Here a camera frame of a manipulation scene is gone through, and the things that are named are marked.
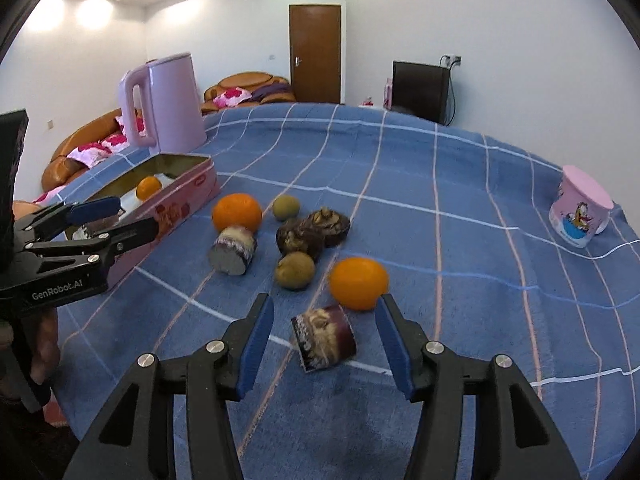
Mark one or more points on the pink flowered cushion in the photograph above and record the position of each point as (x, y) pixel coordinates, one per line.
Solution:
(95, 151)
(135, 124)
(231, 96)

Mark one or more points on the orange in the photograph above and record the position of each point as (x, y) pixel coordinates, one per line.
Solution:
(237, 212)
(149, 189)
(359, 282)

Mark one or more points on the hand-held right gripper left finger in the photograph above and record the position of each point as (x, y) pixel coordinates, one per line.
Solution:
(255, 345)

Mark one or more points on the black television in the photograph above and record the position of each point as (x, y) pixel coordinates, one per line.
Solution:
(420, 92)

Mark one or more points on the pink cartoon cup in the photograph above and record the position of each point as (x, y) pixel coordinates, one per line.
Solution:
(580, 205)

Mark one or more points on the pink bottle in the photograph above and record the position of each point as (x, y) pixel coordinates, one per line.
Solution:
(388, 94)

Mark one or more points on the purple cloth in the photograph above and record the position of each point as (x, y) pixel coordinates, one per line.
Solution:
(272, 92)

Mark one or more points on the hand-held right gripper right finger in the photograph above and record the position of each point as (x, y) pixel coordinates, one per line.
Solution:
(395, 345)

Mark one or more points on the large kiwi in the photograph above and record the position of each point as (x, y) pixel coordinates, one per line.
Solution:
(295, 271)

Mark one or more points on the blue checked tablecloth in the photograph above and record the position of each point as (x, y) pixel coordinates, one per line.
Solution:
(440, 270)

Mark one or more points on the person's left hand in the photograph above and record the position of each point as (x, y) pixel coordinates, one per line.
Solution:
(46, 345)

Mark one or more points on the white wall outlet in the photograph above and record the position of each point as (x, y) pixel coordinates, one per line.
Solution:
(454, 60)

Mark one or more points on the pink electric kettle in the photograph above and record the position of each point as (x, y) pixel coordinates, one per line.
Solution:
(175, 105)

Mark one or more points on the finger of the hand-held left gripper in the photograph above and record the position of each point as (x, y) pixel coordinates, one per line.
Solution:
(131, 235)
(95, 208)

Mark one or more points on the brown leather armchair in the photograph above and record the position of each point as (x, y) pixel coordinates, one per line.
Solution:
(260, 82)

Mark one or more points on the pink tin box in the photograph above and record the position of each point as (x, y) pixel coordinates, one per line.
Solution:
(175, 210)

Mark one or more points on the small kiwi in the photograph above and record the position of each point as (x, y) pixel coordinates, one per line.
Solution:
(286, 208)

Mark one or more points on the brown leather sofa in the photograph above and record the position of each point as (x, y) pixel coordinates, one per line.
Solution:
(90, 130)

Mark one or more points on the brown wooden door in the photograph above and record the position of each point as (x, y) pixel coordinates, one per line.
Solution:
(315, 55)

